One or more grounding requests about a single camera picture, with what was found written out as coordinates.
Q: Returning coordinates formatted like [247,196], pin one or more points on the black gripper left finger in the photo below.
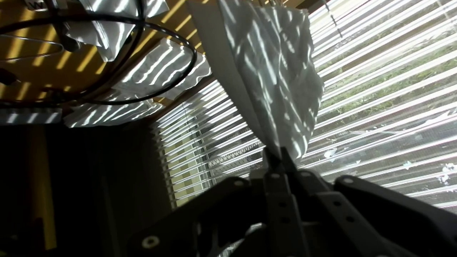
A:
[214,223]

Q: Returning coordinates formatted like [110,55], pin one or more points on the white window blinds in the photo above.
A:
[380,95]

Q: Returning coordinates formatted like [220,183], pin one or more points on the white tissue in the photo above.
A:
[265,72]

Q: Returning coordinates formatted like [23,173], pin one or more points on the white flat sheet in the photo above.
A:
[157,72]

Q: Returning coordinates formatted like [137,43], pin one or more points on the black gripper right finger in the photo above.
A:
[380,215]

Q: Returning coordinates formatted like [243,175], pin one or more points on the crumpled white plastic wrap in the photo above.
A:
[101,33]

